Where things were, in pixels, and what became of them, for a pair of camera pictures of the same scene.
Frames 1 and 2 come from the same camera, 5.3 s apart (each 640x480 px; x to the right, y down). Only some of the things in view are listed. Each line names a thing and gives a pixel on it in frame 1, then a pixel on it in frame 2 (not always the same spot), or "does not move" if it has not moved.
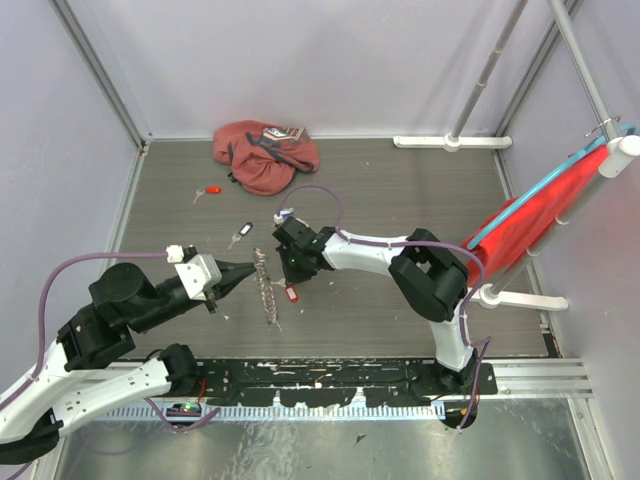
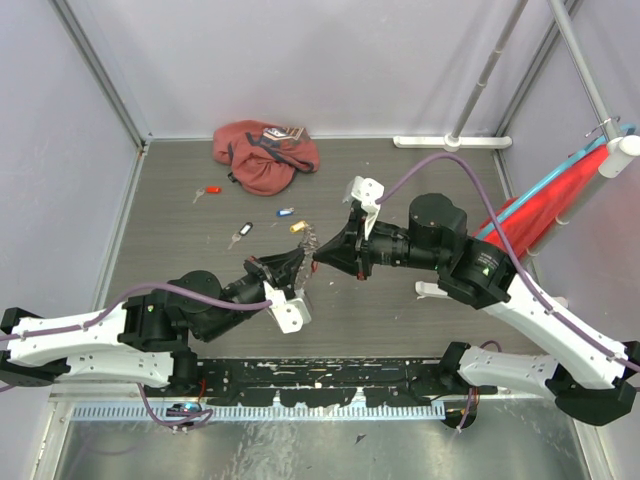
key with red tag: [208, 190] does not move
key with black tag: [246, 228] does not move
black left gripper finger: [231, 274] -> [283, 266]
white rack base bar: [452, 144] does not move
